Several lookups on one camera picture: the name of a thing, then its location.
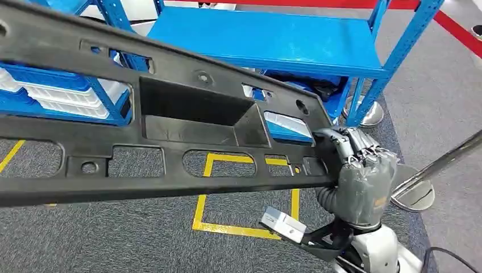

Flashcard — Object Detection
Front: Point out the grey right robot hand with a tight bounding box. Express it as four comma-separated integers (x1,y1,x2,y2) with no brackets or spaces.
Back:
312,126,399,230

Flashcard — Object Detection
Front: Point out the white ribbed foam tray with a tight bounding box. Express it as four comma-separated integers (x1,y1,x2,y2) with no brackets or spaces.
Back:
0,68,130,120

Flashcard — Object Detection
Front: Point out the small black plastic part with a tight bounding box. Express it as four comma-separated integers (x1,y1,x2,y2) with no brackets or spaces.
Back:
269,71,342,102

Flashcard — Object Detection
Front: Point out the yellow floor tape square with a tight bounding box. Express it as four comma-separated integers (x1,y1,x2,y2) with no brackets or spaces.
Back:
192,152,301,241

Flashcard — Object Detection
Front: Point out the chrome stanchion with round base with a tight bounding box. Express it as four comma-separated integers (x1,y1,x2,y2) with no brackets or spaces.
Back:
342,77,385,128
390,129,482,213

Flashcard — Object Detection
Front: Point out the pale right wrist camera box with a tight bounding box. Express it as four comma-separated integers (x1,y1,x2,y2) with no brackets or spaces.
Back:
259,205,308,245

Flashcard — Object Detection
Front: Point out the long black plastic panel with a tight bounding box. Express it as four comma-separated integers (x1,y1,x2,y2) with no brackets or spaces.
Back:
0,0,340,209

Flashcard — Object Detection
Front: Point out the blue metal shelf rack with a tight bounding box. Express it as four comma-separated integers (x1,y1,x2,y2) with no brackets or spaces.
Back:
0,0,156,127
147,0,446,128

